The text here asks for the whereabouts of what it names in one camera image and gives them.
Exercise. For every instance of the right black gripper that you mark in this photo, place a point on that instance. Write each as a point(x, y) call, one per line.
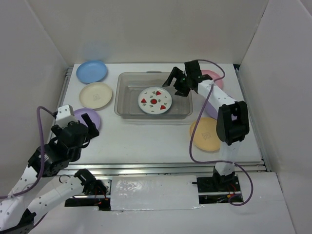
point(176, 72)

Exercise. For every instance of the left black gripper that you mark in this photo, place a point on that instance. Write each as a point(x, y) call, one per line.
point(93, 132)

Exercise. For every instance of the purple plastic plate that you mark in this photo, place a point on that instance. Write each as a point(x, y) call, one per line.
point(93, 115)
point(211, 111)

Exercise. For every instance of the white watermelon pattern plate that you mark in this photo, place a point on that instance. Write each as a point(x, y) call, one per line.
point(154, 100)

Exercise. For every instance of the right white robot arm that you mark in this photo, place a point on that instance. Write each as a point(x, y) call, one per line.
point(232, 124)

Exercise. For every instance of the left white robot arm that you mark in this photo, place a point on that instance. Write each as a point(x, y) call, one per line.
point(24, 207)

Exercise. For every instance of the clear plastic bin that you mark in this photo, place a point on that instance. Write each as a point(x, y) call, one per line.
point(130, 85)

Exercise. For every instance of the pink plastic plate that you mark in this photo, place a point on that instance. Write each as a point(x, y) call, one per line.
point(219, 82)

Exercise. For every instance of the cream plastic plate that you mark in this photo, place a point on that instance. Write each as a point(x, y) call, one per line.
point(95, 95)

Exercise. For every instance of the orange plastic plate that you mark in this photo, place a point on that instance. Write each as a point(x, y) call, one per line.
point(205, 137)

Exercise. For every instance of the blue plastic plate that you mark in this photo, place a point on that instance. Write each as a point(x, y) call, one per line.
point(91, 71)

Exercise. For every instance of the white front cover panel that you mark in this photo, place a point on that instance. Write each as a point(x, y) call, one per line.
point(161, 192)

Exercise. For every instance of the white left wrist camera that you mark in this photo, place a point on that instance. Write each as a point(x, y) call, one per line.
point(65, 115)

